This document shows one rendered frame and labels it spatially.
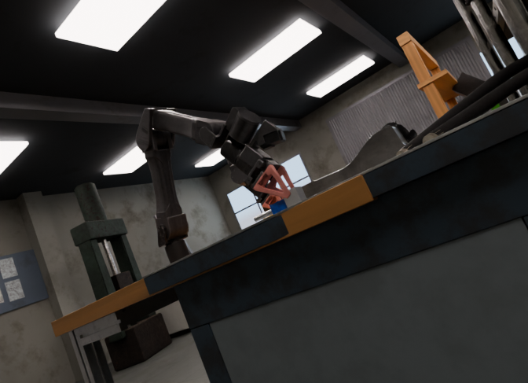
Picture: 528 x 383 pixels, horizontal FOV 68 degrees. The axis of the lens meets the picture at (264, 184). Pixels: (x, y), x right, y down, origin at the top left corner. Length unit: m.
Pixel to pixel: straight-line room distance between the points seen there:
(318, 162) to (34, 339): 6.27
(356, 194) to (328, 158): 8.38
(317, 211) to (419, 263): 0.16
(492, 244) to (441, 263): 0.06
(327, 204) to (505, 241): 0.22
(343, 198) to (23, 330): 6.81
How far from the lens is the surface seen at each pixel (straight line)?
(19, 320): 7.19
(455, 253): 0.57
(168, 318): 6.79
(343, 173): 1.22
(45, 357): 7.26
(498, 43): 2.08
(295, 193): 0.87
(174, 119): 1.07
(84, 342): 1.13
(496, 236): 0.56
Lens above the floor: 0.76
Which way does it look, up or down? 8 degrees up
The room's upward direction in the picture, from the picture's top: 23 degrees counter-clockwise
